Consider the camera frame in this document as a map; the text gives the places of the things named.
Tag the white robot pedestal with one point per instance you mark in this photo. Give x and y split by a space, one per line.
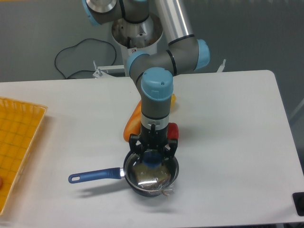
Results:
165 41

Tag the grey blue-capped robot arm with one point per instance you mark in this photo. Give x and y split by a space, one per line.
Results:
153 77

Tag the glass lid with blue knob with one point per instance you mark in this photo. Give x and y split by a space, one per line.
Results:
151 158

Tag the yellow woven basket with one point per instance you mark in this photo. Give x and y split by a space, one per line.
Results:
19 124

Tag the yellow bell pepper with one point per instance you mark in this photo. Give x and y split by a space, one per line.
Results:
173 100

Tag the wrapped bread slice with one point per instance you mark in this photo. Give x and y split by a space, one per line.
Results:
152 182

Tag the black saucepan with blue handle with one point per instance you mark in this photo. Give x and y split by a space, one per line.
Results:
111 173

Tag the red bell pepper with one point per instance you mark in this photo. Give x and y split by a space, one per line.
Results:
173 131

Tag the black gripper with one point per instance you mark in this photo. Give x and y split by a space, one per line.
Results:
156 140

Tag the black corner device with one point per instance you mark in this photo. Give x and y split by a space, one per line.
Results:
298 198

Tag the orange baguette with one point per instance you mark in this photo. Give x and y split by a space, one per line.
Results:
133 125

